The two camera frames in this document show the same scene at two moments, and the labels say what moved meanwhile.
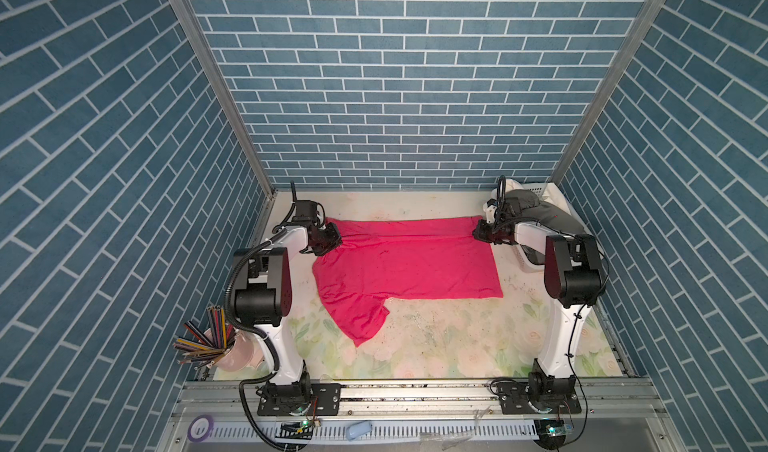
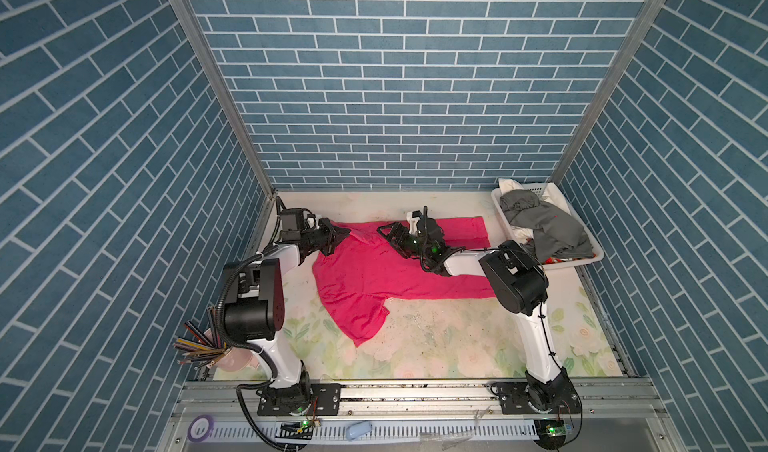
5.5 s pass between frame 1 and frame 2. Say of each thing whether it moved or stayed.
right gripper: moved
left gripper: stayed
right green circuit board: stayed
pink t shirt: stayed
